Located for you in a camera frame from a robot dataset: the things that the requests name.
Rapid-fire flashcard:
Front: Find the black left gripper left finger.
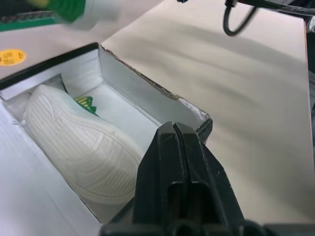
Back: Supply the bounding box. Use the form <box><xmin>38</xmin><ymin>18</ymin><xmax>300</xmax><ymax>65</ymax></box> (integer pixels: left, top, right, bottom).
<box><xmin>133</xmin><ymin>121</ymin><xmax>189</xmax><ymax>223</ymax></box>

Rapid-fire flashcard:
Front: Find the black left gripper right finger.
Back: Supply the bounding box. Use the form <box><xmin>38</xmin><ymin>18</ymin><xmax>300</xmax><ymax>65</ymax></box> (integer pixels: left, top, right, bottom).
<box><xmin>175</xmin><ymin>121</ymin><xmax>247</xmax><ymax>223</ymax></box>

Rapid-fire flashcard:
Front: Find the white shoe with green trim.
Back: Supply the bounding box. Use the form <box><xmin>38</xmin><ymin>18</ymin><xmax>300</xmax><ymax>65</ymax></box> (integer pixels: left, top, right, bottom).
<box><xmin>0</xmin><ymin>0</ymin><xmax>119</xmax><ymax>31</ymax></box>
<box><xmin>24</xmin><ymin>81</ymin><xmax>146</xmax><ymax>205</ymax></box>

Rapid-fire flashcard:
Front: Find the white shoe box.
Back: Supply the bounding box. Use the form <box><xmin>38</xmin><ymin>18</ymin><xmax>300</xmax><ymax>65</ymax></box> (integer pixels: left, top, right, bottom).
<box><xmin>0</xmin><ymin>41</ymin><xmax>214</xmax><ymax>236</ymax></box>

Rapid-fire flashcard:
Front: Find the yellow round sticker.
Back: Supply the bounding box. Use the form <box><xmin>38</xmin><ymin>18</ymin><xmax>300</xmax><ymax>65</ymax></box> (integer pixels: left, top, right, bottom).
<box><xmin>0</xmin><ymin>48</ymin><xmax>27</xmax><ymax>66</ymax></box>

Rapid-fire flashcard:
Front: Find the black cable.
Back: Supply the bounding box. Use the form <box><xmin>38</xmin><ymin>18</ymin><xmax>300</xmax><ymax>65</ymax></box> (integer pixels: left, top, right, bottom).
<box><xmin>236</xmin><ymin>0</ymin><xmax>315</xmax><ymax>17</ymax></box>
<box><xmin>222</xmin><ymin>0</ymin><xmax>258</xmax><ymax>37</ymax></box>

